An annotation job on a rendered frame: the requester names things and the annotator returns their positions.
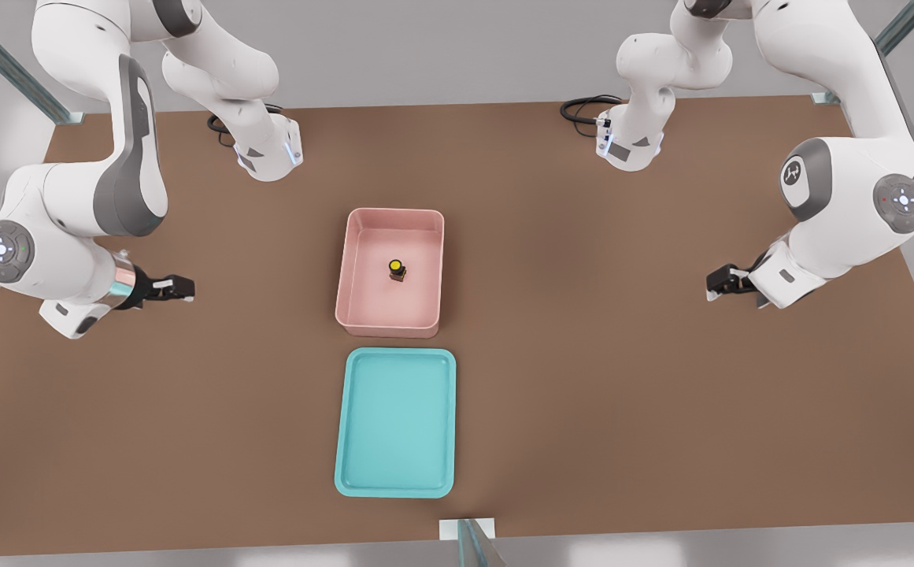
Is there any black base cable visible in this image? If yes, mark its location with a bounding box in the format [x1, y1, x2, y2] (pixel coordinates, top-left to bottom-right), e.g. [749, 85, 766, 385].
[561, 95, 624, 139]
[207, 104, 284, 149]

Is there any silver frame post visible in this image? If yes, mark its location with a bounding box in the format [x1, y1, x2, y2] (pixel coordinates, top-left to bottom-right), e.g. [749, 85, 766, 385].
[439, 518, 506, 567]
[0, 4, 84, 127]
[812, 0, 914, 106]

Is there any pink plastic box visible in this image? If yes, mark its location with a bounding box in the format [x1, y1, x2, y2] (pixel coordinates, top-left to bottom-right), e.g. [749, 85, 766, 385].
[335, 208, 446, 339]

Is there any pale blue-green tray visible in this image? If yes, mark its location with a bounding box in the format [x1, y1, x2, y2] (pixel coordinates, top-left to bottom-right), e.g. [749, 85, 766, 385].
[335, 348, 457, 499]

